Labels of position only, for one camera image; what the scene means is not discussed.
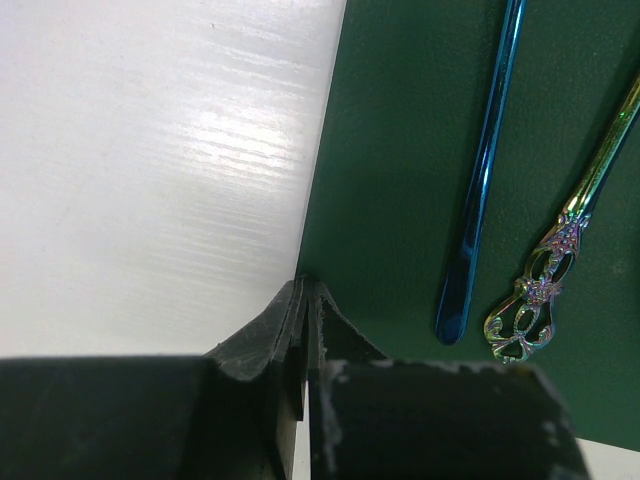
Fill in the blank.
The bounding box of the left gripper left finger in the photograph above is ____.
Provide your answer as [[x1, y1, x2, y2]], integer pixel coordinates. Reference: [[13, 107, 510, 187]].
[[1, 281, 306, 479]]

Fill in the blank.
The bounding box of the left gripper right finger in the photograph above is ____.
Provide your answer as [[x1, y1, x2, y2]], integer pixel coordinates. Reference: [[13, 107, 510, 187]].
[[307, 282, 589, 479]]

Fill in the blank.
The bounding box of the dark green placemat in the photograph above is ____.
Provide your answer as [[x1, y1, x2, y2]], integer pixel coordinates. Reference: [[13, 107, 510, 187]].
[[291, 0, 640, 447]]

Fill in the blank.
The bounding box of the blue plastic spoon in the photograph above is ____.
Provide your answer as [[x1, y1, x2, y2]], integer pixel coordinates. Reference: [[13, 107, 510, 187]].
[[435, 0, 527, 346]]

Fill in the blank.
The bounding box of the gold iridescent spoon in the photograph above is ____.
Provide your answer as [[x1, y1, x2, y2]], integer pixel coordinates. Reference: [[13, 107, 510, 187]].
[[483, 78, 639, 364]]

